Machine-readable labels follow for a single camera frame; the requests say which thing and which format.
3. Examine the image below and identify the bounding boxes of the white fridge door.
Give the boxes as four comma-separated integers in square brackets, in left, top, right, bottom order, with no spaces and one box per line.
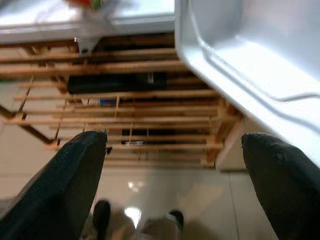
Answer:
[173,0,320,162]

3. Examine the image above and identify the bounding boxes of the wooden slatted rack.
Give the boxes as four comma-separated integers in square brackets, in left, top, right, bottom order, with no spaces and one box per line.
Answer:
[0,33,245,171]

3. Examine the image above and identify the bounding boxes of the long black box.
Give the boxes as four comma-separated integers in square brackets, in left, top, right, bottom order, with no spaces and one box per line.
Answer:
[66,71,168,96]

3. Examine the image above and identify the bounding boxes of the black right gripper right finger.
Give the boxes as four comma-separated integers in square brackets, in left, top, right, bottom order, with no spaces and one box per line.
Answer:
[240,132,320,240]

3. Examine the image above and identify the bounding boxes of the black shoe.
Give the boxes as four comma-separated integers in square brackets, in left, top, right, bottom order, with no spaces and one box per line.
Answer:
[166,209,186,231]
[92,199,112,240]

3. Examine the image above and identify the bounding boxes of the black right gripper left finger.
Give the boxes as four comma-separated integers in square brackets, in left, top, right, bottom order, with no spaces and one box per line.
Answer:
[0,130,108,240]

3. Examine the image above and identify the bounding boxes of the red and green packet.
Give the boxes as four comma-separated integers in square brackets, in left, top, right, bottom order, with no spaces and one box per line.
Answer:
[62,0,111,11]

